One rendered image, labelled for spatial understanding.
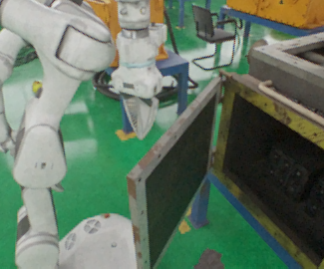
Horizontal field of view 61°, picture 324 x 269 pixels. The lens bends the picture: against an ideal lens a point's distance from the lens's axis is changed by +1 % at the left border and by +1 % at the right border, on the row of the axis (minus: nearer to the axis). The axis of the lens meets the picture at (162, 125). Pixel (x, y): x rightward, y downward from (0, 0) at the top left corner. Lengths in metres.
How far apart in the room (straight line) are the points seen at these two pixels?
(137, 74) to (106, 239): 1.26
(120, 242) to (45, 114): 1.00
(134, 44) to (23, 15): 0.21
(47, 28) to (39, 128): 0.35
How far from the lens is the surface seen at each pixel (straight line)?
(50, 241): 1.21
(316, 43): 1.32
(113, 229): 1.64
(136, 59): 0.52
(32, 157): 0.89
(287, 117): 1.00
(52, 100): 0.84
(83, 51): 0.57
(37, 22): 0.59
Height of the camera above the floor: 1.71
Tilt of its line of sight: 35 degrees down
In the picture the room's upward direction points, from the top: straight up
